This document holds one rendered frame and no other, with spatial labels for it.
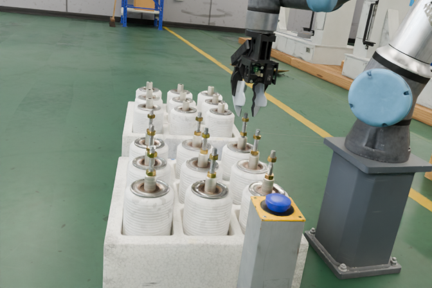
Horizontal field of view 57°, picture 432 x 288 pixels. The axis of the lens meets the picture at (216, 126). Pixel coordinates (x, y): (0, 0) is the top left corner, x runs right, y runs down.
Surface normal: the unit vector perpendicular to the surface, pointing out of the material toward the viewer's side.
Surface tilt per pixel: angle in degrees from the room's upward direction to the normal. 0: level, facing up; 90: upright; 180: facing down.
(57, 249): 0
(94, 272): 0
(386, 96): 97
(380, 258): 90
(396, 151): 72
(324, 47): 90
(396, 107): 97
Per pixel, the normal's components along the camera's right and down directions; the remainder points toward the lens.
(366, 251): 0.28, 0.33
